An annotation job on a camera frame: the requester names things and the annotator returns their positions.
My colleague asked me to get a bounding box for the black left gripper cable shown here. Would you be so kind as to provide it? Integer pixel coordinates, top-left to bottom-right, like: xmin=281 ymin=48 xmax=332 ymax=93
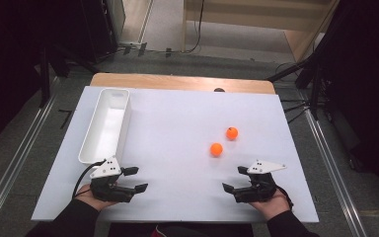
xmin=71 ymin=159 xmax=108 ymax=199

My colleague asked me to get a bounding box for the aluminium floor rail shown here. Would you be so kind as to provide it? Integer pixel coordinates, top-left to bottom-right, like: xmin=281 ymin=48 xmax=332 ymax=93
xmin=0 ymin=76 xmax=61 ymax=237
xmin=303 ymin=108 xmax=369 ymax=237

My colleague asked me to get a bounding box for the orange ball with dark mark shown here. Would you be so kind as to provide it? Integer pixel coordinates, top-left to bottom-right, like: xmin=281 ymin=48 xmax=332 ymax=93
xmin=225 ymin=126 xmax=240 ymax=141

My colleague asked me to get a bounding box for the black stand with legs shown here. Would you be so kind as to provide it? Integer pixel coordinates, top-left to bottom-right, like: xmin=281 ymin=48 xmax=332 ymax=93
xmin=266 ymin=55 xmax=325 ymax=121

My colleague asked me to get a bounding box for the black hanging cable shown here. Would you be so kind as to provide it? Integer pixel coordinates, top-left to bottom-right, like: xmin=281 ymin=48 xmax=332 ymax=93
xmin=182 ymin=0 xmax=206 ymax=54

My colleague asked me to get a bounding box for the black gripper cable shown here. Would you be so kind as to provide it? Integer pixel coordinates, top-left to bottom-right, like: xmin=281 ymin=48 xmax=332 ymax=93
xmin=275 ymin=185 xmax=295 ymax=211
xmin=71 ymin=159 xmax=108 ymax=199

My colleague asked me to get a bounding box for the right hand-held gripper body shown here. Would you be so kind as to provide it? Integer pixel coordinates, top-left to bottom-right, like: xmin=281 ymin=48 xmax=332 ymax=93
xmin=232 ymin=159 xmax=288 ymax=203

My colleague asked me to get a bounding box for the plain orange ball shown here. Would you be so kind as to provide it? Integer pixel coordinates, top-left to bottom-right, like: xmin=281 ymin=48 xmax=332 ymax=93
xmin=209 ymin=142 xmax=224 ymax=158

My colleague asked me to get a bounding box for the wooden shelf unit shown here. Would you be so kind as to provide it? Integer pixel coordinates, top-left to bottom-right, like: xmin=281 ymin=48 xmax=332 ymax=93
xmin=181 ymin=0 xmax=341 ymax=63

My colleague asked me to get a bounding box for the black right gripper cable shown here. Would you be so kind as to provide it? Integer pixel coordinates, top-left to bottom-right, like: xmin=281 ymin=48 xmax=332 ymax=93
xmin=275 ymin=185 xmax=295 ymax=211

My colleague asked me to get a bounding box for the wooden table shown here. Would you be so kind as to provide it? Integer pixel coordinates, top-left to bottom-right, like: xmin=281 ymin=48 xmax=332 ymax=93
xmin=89 ymin=72 xmax=276 ymax=96

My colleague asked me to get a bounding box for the white plastic bin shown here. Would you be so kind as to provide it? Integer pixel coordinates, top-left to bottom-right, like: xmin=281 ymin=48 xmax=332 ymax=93
xmin=77 ymin=87 xmax=133 ymax=166

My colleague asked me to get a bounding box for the person's left hand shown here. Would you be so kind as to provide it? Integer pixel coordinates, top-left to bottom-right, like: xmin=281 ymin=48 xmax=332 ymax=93
xmin=73 ymin=184 xmax=120 ymax=212

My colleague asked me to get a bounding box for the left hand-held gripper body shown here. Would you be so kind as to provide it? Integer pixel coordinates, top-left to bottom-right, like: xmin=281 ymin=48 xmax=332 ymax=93
xmin=89 ymin=155 xmax=136 ymax=203

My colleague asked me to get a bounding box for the person's right hand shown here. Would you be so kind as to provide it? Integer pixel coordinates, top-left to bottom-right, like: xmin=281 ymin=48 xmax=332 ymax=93
xmin=248 ymin=188 xmax=292 ymax=221

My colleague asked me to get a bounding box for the black stand leg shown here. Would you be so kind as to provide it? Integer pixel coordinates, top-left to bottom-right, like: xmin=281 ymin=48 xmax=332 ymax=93
xmin=38 ymin=45 xmax=52 ymax=109

